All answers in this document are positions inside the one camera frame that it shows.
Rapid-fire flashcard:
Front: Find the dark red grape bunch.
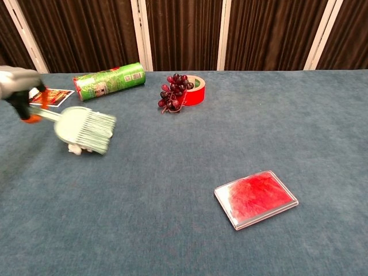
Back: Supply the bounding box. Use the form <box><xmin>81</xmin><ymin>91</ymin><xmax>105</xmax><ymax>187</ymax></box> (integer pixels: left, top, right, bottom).
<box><xmin>157</xmin><ymin>72</ymin><xmax>195</xmax><ymax>114</ymax></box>

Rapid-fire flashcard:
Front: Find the pale green hand brush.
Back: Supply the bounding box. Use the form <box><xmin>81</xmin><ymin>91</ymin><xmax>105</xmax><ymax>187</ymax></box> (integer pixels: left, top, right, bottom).
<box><xmin>28</xmin><ymin>105</ymin><xmax>117</xmax><ymax>156</ymax></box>

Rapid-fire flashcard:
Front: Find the blue felt table mat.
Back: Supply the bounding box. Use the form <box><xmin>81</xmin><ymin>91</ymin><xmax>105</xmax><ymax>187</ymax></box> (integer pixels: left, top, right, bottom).
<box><xmin>0</xmin><ymin>68</ymin><xmax>368</xmax><ymax>276</ymax></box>

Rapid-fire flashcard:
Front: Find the white partition frame post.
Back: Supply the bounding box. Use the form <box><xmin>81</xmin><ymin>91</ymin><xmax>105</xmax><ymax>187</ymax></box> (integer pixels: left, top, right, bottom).
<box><xmin>2</xmin><ymin>0</ymin><xmax>50</xmax><ymax>74</ymax></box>
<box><xmin>216</xmin><ymin>0</ymin><xmax>233</xmax><ymax>72</ymax></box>
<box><xmin>302</xmin><ymin>0</ymin><xmax>345</xmax><ymax>71</ymax></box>
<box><xmin>130</xmin><ymin>0</ymin><xmax>154</xmax><ymax>72</ymax></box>

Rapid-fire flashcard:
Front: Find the red adhesive tape roll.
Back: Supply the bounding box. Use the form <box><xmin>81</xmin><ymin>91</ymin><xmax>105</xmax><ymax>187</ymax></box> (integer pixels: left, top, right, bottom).
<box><xmin>176</xmin><ymin>75</ymin><xmax>206</xmax><ymax>107</ymax></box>

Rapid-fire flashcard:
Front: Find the red gold photo card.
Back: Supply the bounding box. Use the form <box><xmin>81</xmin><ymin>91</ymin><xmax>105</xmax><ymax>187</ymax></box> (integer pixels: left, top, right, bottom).
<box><xmin>28</xmin><ymin>87</ymin><xmax>76</xmax><ymax>108</ymax></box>

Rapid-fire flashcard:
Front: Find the green cylindrical snack can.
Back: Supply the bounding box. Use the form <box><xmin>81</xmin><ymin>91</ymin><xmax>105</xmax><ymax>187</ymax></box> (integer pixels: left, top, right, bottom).
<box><xmin>72</xmin><ymin>62</ymin><xmax>147</xmax><ymax>102</ymax></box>

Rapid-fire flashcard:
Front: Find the dark brown curtain panel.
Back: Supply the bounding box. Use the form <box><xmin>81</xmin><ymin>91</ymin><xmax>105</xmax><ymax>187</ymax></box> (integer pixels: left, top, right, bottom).
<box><xmin>17</xmin><ymin>0</ymin><xmax>141</xmax><ymax>74</ymax></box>
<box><xmin>0</xmin><ymin>0</ymin><xmax>37</xmax><ymax>71</ymax></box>
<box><xmin>224</xmin><ymin>0</ymin><xmax>329</xmax><ymax>72</ymax></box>
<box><xmin>145</xmin><ymin>0</ymin><xmax>224</xmax><ymax>72</ymax></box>
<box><xmin>316</xmin><ymin>0</ymin><xmax>368</xmax><ymax>71</ymax></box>

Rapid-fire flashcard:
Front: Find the clear case with red filling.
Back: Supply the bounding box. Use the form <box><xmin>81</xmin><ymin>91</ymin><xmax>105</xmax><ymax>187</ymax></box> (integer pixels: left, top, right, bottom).
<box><xmin>213</xmin><ymin>170</ymin><xmax>300</xmax><ymax>232</ymax></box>

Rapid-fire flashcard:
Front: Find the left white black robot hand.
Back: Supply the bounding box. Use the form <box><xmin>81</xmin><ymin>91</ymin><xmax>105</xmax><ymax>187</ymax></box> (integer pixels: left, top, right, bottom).
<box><xmin>0</xmin><ymin>65</ymin><xmax>49</xmax><ymax>124</ymax></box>

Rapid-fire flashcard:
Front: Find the white paper piece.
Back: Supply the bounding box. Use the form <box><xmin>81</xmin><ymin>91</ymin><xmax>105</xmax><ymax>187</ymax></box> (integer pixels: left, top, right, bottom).
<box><xmin>67</xmin><ymin>143</ymin><xmax>93</xmax><ymax>156</ymax></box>

